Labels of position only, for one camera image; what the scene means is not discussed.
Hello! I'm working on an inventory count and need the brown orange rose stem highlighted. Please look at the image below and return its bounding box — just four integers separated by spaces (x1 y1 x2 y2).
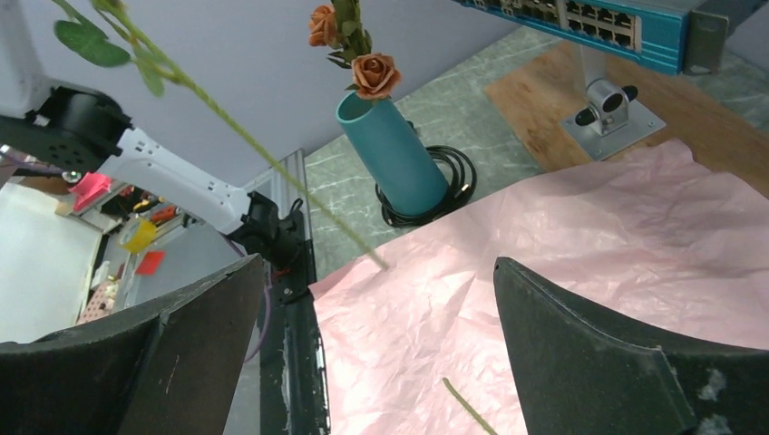
308 0 402 102

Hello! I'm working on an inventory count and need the teal vase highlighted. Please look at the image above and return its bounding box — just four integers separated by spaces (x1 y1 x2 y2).
336 92 448 216

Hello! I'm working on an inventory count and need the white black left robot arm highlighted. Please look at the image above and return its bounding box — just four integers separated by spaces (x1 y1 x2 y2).
1 1 305 270

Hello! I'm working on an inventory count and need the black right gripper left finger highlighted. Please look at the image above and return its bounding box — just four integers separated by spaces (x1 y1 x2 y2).
1 256 264 434

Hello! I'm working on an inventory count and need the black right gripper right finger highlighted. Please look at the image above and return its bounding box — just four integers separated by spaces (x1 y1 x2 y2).
493 257 768 434

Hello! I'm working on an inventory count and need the grey metal stand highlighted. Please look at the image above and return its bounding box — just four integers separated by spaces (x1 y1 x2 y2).
560 43 667 161

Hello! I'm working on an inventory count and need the grey teal network switch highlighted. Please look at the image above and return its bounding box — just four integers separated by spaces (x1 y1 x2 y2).
463 0 765 76

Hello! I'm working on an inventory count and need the brown wooden board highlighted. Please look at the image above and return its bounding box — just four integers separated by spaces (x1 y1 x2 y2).
485 43 768 195

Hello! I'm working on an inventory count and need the small cream rose stem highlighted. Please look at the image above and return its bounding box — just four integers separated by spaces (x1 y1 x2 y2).
442 377 497 435

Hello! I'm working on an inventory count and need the green leafy flower stem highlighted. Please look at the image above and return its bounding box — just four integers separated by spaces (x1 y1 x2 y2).
54 0 389 270

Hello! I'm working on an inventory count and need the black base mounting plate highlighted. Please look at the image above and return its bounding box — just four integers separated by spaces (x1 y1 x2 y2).
258 198 331 434

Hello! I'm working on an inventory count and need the black coiled cable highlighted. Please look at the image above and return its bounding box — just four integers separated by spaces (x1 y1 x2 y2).
375 122 479 229

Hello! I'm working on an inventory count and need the pink purple wrapping paper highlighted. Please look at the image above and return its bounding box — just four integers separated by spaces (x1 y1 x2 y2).
312 140 768 434

